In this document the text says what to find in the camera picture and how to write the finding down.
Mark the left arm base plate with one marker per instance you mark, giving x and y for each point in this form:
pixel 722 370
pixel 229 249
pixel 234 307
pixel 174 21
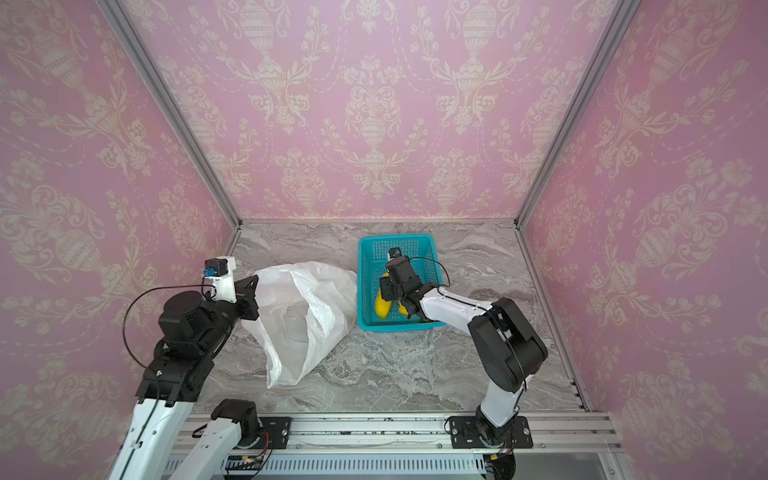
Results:
pixel 265 433

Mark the teal plastic basket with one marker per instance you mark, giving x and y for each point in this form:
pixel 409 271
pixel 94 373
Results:
pixel 372 258

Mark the corner aluminium post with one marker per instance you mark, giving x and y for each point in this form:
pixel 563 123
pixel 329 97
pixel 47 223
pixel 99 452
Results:
pixel 595 68
pixel 117 16

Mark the left corner aluminium post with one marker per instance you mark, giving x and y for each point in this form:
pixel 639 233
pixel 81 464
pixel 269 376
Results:
pixel 117 16

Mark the right corner aluminium post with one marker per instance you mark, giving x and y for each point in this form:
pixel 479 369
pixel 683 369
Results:
pixel 595 68

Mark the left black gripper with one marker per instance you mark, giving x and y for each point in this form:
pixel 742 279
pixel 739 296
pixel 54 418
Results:
pixel 245 293

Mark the perforated white vent strip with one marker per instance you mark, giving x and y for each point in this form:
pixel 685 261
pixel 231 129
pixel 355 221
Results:
pixel 354 465

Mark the aluminium front rail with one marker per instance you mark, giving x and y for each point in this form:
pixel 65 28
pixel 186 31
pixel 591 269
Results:
pixel 424 432

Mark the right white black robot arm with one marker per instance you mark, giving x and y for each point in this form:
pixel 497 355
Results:
pixel 510 349

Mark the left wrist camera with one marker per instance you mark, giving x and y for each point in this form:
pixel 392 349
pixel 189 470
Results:
pixel 218 279

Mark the white plastic bag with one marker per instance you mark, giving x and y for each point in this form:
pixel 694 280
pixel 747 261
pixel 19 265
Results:
pixel 305 309

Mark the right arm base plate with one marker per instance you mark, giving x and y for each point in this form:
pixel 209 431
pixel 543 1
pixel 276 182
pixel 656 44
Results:
pixel 467 432

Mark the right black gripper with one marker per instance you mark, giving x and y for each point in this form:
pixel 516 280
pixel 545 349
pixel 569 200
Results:
pixel 395 262

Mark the yellow lemon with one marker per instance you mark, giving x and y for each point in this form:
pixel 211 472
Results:
pixel 382 307

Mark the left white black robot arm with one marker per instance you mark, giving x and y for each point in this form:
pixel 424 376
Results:
pixel 165 397

